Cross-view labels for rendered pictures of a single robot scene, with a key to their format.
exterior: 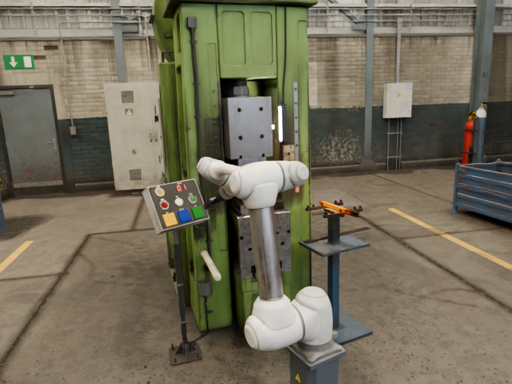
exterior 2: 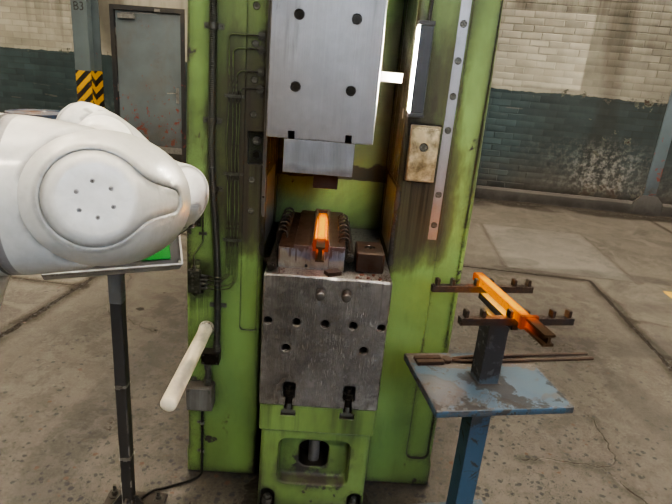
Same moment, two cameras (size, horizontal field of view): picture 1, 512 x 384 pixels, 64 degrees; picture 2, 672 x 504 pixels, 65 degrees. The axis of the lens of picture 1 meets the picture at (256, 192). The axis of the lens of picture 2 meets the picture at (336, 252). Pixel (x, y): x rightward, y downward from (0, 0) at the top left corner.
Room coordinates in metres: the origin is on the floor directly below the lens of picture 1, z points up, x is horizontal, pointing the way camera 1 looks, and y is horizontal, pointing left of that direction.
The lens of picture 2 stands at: (1.31, -0.45, 1.48)
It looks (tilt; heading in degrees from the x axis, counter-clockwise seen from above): 19 degrees down; 15
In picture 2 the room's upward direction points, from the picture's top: 5 degrees clockwise
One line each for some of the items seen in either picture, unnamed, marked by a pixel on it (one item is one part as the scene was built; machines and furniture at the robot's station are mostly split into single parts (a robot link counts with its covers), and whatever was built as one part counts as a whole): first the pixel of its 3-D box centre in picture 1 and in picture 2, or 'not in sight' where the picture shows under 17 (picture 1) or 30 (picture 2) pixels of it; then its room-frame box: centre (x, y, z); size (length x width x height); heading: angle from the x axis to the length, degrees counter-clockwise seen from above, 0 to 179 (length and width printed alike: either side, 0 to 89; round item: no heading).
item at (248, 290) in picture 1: (256, 289); (315, 415); (2.95, 0.03, 0.23); 0.55 x 0.37 x 0.47; 17
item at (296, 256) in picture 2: (245, 200); (314, 235); (2.92, 0.08, 0.96); 0.42 x 0.20 x 0.09; 17
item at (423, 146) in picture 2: (288, 156); (422, 153); (2.94, -0.25, 1.27); 0.09 x 0.02 x 0.17; 107
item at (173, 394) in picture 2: (210, 264); (189, 362); (2.54, 0.32, 0.62); 0.44 x 0.05 x 0.05; 17
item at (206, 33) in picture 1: (201, 175); (237, 164); (2.98, 0.40, 1.15); 0.44 x 0.26 x 2.30; 17
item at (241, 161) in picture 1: (244, 161); (320, 148); (2.92, 0.08, 1.25); 0.42 x 0.20 x 0.10; 17
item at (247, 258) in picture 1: (254, 233); (324, 307); (2.95, 0.03, 0.69); 0.56 x 0.38 x 0.45; 17
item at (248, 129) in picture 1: (248, 126); (339, 67); (2.94, 0.04, 1.50); 0.42 x 0.39 x 0.40; 17
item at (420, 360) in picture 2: (338, 235); (506, 358); (2.87, -0.60, 0.68); 0.60 x 0.04 x 0.01; 117
